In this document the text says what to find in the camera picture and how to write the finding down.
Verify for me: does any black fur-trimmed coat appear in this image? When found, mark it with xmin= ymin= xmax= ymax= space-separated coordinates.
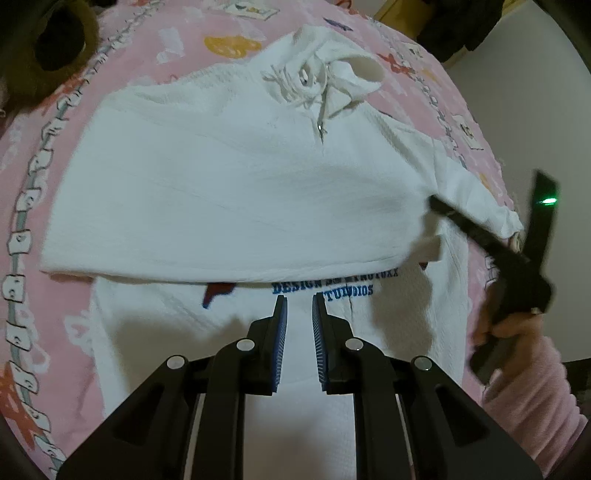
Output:
xmin=1 ymin=0 xmax=112 ymax=110

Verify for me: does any black hanging coat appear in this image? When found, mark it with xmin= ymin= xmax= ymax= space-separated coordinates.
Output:
xmin=408 ymin=0 xmax=504 ymax=62

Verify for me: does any pink patterned bed blanket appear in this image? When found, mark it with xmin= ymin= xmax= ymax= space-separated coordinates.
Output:
xmin=0 ymin=0 xmax=525 ymax=480

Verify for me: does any white zip hoodie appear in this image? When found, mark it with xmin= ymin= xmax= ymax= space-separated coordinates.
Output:
xmin=41 ymin=26 xmax=522 ymax=479

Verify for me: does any person right hand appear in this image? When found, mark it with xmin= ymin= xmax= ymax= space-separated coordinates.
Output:
xmin=472 ymin=279 xmax=544 ymax=376

